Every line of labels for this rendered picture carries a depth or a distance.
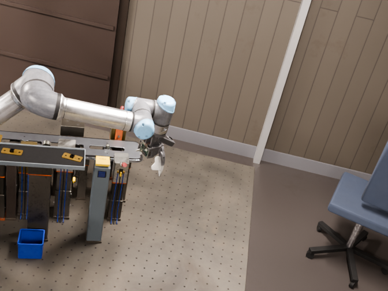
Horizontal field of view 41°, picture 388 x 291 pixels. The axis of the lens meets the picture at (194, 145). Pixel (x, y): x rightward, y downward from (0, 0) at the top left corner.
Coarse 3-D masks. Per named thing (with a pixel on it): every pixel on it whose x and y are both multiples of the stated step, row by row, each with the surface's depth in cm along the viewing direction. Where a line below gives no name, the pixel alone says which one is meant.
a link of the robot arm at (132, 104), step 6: (126, 102) 204; (132, 102) 202; (138, 102) 202; (144, 102) 203; (150, 102) 205; (126, 108) 202; (132, 108) 202; (138, 108) 199; (144, 108) 199; (150, 108) 204
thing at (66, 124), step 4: (64, 120) 274; (68, 120) 275; (64, 124) 271; (68, 124) 272; (72, 124) 272; (76, 124) 273; (80, 124) 274; (84, 124) 275; (64, 128) 270; (68, 128) 271; (72, 128) 271; (76, 128) 272; (80, 128) 272; (60, 132) 272; (64, 132) 272; (68, 132) 272; (72, 132) 272; (76, 132) 273; (80, 132) 273; (76, 136) 274; (80, 136) 275; (76, 172) 287; (76, 176) 288
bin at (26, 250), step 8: (24, 232) 237; (32, 232) 238; (40, 232) 239; (24, 240) 240; (32, 240) 241; (40, 240) 241; (24, 248) 231; (32, 248) 231; (40, 248) 232; (24, 256) 233; (32, 256) 234; (40, 256) 235
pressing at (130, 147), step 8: (8, 136) 258; (16, 136) 259; (32, 136) 261; (40, 136) 263; (48, 136) 264; (56, 136) 265; (64, 136) 267; (72, 136) 269; (80, 144) 264; (88, 144) 265; (96, 144) 266; (104, 144) 268; (112, 144) 269; (120, 144) 271; (128, 144) 272; (136, 144) 273; (88, 152) 259; (96, 152) 260; (104, 152) 262; (112, 152) 263; (128, 152) 266; (136, 152) 267; (112, 160) 259; (136, 160) 261
